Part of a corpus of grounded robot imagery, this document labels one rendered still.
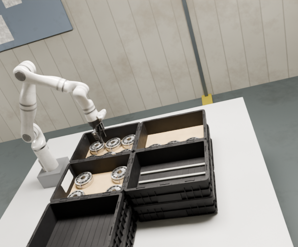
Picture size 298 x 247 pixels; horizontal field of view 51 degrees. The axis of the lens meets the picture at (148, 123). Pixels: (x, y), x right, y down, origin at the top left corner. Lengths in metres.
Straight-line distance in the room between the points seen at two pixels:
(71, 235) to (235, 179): 0.86
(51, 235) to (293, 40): 3.16
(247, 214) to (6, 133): 3.97
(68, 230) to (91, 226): 0.12
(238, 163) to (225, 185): 0.17
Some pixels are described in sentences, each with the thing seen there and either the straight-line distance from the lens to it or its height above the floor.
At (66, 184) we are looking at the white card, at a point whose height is 0.88.
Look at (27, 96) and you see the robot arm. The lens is 1.86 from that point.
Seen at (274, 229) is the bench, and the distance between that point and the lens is 1.49.
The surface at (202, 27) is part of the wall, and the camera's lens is 3.65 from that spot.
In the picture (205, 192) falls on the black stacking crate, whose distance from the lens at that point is 1.47.
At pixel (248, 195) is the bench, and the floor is 0.70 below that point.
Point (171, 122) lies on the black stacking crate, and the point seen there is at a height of 0.89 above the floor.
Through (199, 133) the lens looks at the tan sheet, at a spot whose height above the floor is 0.83.
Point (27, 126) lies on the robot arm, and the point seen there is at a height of 1.16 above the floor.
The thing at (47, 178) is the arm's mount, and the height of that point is 0.78.
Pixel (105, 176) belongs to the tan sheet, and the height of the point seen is 0.83.
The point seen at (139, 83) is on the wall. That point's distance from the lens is 3.91.
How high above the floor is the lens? 1.88
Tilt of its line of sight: 30 degrees down
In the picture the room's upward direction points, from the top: 20 degrees counter-clockwise
